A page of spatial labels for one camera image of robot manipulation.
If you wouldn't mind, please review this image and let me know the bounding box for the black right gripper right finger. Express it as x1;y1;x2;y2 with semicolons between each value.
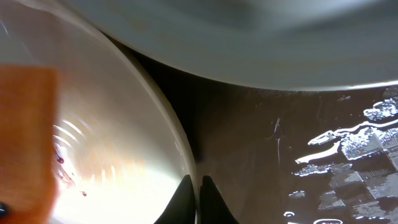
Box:
200;175;239;224

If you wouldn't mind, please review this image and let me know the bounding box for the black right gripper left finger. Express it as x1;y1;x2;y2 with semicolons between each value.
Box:
154;175;196;224

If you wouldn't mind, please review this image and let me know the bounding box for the white plate with red stain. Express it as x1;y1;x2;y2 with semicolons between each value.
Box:
1;0;197;223

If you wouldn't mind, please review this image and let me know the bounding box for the pale green plate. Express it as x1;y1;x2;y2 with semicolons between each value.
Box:
65;0;397;91

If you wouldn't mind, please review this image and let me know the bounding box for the orange green scrub sponge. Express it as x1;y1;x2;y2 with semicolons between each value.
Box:
1;65;58;224

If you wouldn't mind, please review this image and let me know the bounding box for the large brown serving tray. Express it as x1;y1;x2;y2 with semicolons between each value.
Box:
118;44;397;223

